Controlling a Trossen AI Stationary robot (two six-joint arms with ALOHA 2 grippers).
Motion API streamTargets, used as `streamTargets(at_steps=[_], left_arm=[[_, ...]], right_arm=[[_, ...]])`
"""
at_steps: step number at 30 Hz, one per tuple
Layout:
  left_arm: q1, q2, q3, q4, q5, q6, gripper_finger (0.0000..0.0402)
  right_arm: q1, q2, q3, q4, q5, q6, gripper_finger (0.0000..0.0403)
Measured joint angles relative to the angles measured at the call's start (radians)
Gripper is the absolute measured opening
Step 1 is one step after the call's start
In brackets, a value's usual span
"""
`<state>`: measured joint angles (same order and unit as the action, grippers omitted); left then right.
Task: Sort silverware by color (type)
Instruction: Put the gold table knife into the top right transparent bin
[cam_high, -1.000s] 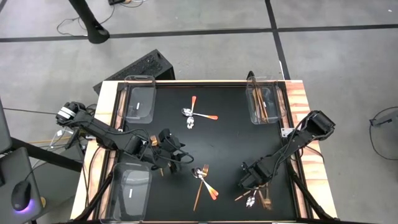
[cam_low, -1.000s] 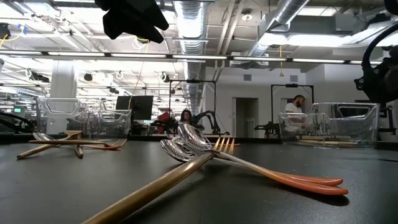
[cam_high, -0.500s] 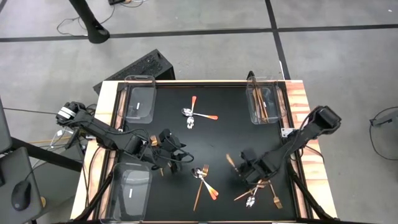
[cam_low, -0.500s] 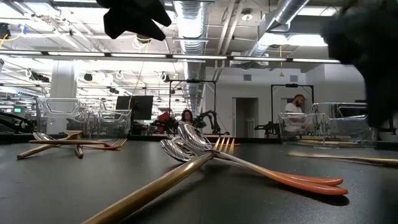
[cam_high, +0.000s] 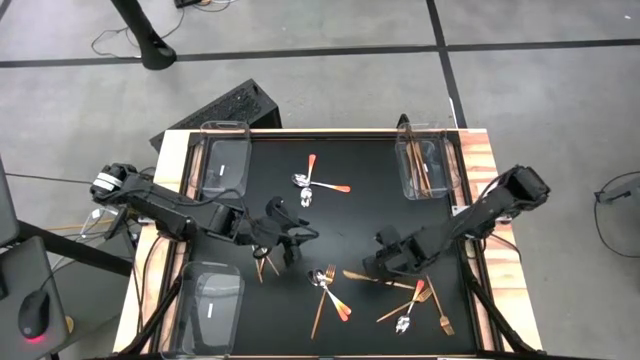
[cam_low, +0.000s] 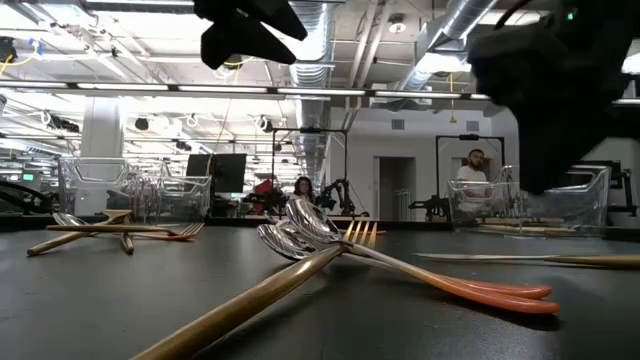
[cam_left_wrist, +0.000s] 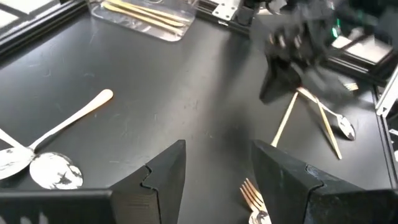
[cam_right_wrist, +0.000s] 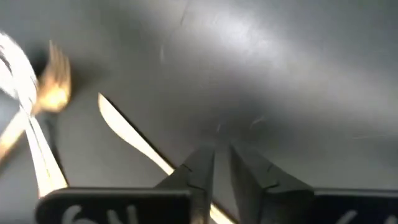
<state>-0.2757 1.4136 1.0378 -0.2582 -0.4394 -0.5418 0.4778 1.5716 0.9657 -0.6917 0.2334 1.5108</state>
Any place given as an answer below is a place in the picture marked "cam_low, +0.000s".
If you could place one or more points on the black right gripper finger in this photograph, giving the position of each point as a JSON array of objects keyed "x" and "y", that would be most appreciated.
[{"x": 555, "y": 150}]

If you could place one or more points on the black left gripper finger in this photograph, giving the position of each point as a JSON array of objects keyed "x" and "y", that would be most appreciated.
[
  {"x": 245, "y": 40},
  {"x": 285, "y": 20}
]

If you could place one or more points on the gold knife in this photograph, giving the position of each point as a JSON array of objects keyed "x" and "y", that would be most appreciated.
[
  {"x": 500, "y": 231},
  {"x": 600, "y": 260}
]

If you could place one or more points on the black background robot arm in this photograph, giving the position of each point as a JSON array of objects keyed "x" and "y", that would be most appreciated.
[
  {"x": 430, "y": 205},
  {"x": 25, "y": 197},
  {"x": 340, "y": 192}
]

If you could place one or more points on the clear plastic bin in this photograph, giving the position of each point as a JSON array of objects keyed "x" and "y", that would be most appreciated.
[
  {"x": 110, "y": 200},
  {"x": 595, "y": 210}
]

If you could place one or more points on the long ceiling light bar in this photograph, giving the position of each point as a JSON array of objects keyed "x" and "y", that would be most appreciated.
[{"x": 320, "y": 91}]

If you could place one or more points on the black equipment stand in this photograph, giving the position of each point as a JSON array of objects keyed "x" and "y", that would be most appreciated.
[{"x": 625, "y": 190}]

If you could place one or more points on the person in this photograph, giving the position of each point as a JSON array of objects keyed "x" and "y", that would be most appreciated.
[
  {"x": 303, "y": 189},
  {"x": 472, "y": 165}
]

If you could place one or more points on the black monitor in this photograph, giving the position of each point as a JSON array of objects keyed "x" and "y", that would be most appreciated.
[{"x": 220, "y": 172}]

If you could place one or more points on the red object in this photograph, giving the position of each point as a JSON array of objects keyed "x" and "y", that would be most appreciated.
[{"x": 262, "y": 190}]

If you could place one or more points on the grey door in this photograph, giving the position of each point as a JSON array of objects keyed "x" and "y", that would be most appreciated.
[{"x": 395, "y": 185}]

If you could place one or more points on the white column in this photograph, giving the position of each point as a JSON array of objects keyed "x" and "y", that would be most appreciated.
[{"x": 100, "y": 140}]

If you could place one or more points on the silver ventilation duct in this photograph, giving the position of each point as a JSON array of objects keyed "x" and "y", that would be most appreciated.
[
  {"x": 450, "y": 25},
  {"x": 312, "y": 75}
]

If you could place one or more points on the black metal rig frame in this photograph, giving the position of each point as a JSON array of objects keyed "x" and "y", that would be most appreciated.
[
  {"x": 470, "y": 136},
  {"x": 310, "y": 130}
]

